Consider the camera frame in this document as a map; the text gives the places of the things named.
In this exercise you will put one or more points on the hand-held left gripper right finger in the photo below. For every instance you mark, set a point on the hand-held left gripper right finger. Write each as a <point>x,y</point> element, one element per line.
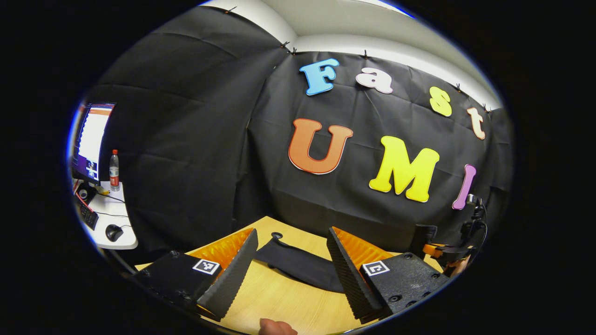
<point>349,279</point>

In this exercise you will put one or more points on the dark jeans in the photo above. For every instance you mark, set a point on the dark jeans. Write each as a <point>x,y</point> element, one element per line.
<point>298,263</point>

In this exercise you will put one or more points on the clear plastic water bottle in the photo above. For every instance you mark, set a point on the clear plastic water bottle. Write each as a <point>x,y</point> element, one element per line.
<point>114,170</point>

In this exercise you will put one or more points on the black computer mouse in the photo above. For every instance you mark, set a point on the black computer mouse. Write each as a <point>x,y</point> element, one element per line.
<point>113,231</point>

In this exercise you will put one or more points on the computer monitor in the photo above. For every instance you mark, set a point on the computer monitor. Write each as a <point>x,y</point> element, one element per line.
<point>91,139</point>

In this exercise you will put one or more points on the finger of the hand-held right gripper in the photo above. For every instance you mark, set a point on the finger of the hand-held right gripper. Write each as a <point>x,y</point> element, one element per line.
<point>421,237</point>
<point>449,251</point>

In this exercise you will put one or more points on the black backdrop cloth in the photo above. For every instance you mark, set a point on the black backdrop cloth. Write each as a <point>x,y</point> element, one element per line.
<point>195,139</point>

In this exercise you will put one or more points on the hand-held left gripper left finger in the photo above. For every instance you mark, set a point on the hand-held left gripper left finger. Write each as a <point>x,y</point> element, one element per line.
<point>233,279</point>

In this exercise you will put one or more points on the black keyboard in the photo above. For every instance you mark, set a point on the black keyboard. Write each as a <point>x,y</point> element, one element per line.
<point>87,215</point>

